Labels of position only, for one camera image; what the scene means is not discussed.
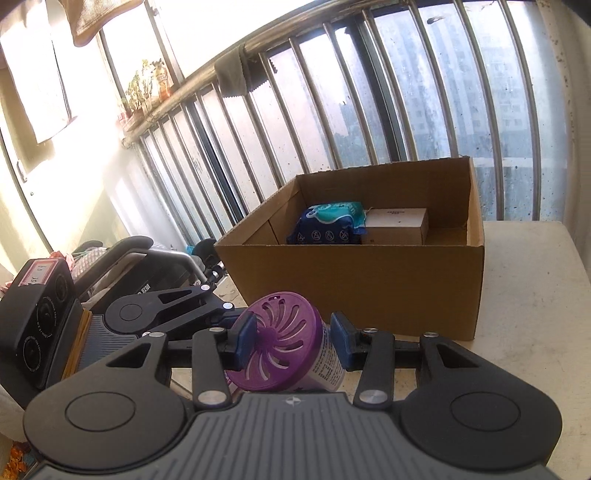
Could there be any white hanging cloth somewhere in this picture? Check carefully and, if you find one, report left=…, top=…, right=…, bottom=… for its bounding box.
left=0, top=9, right=78, bottom=144

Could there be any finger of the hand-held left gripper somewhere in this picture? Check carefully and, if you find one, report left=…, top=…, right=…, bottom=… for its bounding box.
left=158, top=284, right=249, bottom=341

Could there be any blue wet wipes pack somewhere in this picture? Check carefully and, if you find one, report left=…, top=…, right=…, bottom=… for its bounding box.
left=286, top=200, right=369, bottom=245

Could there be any brown hanging garment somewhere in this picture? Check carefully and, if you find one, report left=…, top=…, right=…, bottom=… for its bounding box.
left=62, top=0, right=145, bottom=47

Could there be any folded black wheelchair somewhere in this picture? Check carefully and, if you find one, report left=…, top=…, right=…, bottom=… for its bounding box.
left=69, top=235, right=229, bottom=319

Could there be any potted green plant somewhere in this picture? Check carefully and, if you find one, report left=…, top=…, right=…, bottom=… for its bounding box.
left=117, top=60, right=157, bottom=121

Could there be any grey cloth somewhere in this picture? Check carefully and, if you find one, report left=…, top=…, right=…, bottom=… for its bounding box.
left=215, top=46, right=274, bottom=99

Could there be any white rectangular carton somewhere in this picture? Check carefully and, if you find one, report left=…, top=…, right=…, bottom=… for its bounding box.
left=361, top=208, right=429, bottom=246

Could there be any brown cardboard box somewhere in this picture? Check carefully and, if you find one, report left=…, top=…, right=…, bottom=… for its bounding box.
left=215, top=157, right=485, bottom=342

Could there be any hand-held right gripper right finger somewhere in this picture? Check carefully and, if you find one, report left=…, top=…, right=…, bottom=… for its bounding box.
left=330, top=311, right=476, bottom=409

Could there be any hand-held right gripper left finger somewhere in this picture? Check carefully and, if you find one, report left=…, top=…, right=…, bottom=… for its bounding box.
left=104, top=313, right=258, bottom=409

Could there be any orange drink bottle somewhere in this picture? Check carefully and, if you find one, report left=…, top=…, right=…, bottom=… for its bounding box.
left=154, top=62, right=175, bottom=101

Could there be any dark window frame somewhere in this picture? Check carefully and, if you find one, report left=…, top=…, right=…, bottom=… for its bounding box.
left=99, top=0, right=416, bottom=153

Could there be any purple air freshener jar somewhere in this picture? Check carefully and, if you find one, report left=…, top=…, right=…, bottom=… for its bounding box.
left=224, top=291, right=346, bottom=394

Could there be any metal balcony railing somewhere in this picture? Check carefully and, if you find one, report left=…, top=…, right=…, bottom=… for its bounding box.
left=121, top=0, right=555, bottom=241

